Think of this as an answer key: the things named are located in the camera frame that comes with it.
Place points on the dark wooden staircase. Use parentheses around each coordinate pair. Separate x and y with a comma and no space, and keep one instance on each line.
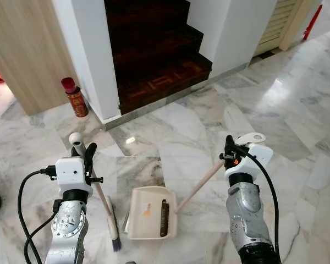
(154,49)

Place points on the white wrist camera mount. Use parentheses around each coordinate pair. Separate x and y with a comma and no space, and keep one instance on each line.
(259,157)
(71,173)

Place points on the beige broom with dark bristles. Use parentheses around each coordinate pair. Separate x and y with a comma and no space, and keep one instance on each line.
(102,195)

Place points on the red stick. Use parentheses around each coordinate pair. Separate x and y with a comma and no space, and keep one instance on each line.
(312,23)

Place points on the light wood cabinet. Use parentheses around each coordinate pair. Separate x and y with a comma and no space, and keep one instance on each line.
(22,49)

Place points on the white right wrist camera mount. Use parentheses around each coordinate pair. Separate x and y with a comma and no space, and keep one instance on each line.
(259,157)

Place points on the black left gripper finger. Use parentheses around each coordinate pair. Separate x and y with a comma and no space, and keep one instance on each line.
(75,152)
(91,151)

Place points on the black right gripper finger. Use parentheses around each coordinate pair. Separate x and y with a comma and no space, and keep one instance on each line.
(229,143)

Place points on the beige louvered door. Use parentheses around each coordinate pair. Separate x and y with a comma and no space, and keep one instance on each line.
(275,27)

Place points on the red cylindrical can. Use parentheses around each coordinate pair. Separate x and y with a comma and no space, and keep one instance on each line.
(77,104)

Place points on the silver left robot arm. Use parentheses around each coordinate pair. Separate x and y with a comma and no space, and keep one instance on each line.
(69,231)

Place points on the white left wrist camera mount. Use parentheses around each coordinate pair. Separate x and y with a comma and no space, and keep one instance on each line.
(71,173)

